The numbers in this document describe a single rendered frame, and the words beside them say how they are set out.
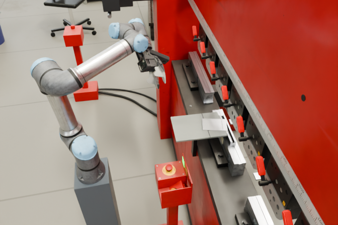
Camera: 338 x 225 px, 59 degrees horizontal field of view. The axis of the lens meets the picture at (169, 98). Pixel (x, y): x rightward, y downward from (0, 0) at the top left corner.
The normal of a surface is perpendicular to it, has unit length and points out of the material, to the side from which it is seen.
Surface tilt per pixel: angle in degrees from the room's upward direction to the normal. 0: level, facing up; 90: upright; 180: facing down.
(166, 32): 90
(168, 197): 90
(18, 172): 0
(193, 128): 0
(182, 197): 90
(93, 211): 90
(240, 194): 0
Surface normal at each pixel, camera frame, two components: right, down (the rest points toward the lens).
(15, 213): 0.00, -0.77
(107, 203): 0.21, 0.62
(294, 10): -0.99, 0.10
